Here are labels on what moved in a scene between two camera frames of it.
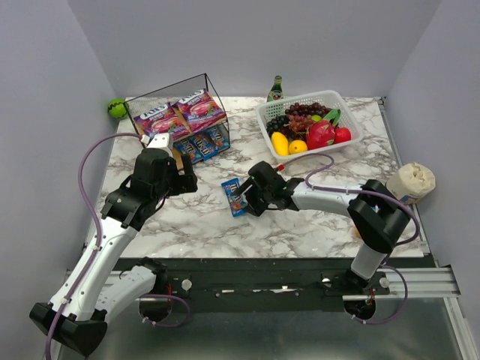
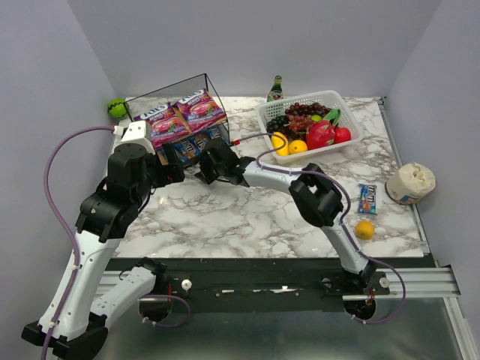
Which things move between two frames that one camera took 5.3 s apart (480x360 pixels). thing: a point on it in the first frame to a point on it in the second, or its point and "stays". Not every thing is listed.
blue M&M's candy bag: x=238 y=203 to x=178 y=148
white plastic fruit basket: x=303 y=124 stays
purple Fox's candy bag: x=163 y=120 stays
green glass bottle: x=276 y=91 stays
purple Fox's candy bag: x=199 y=111 stays
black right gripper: x=250 y=196 to x=216 y=162
